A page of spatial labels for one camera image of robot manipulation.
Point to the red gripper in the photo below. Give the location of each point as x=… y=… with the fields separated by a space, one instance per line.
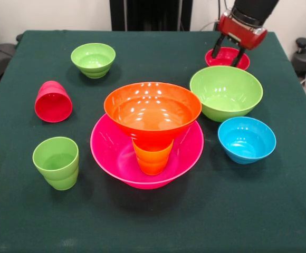
x=242 y=34

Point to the small red bowl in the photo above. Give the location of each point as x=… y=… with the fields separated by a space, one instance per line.
x=225 y=58

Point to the large orange bowl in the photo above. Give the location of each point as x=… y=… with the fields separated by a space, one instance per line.
x=153 y=113

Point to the orange cup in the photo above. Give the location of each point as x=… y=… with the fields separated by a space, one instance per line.
x=152 y=160

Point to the large pink bowl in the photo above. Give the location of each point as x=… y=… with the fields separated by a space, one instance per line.
x=110 y=155

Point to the red cup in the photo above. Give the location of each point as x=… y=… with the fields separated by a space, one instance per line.
x=53 y=106

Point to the large green bowl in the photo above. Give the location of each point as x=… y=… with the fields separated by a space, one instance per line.
x=224 y=89

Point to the small blue bowl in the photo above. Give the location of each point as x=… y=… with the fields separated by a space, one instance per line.
x=245 y=142

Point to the small green bowl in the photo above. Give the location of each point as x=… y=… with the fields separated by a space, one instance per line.
x=93 y=59

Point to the dark green tablecloth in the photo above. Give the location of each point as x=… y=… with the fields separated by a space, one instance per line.
x=153 y=216

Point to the green cup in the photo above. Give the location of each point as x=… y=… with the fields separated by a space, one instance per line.
x=55 y=163

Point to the black office chair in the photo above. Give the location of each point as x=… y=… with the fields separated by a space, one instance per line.
x=0 y=56

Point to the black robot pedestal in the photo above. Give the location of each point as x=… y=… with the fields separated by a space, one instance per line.
x=153 y=13

